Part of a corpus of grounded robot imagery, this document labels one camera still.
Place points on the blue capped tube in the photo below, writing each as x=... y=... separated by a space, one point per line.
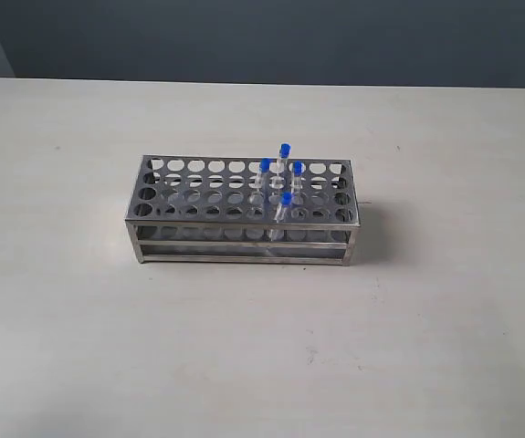
x=281 y=162
x=276 y=233
x=261 y=181
x=296 y=177

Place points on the blue capped tube back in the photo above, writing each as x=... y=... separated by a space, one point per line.
x=281 y=162

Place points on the stainless steel test tube rack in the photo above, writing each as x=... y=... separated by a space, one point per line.
x=202 y=209

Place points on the blue capped tube front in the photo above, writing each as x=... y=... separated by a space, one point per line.
x=276 y=233

